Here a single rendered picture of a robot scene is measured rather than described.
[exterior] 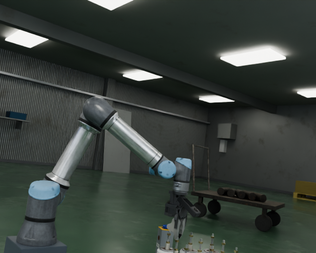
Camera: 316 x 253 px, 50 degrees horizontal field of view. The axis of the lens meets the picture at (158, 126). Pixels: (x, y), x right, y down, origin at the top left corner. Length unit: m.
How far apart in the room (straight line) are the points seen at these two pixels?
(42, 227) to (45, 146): 9.26
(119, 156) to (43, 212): 9.92
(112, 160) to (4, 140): 3.30
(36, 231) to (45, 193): 0.15
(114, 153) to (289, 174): 6.02
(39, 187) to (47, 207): 0.08
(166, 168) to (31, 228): 0.57
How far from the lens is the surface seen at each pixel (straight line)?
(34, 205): 1.41
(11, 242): 1.48
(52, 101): 10.72
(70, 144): 1.53
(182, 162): 1.55
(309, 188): 10.72
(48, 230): 1.43
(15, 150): 10.36
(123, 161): 11.37
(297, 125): 12.53
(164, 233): 1.87
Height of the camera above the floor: 0.69
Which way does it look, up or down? 5 degrees up
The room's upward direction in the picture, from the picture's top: 7 degrees clockwise
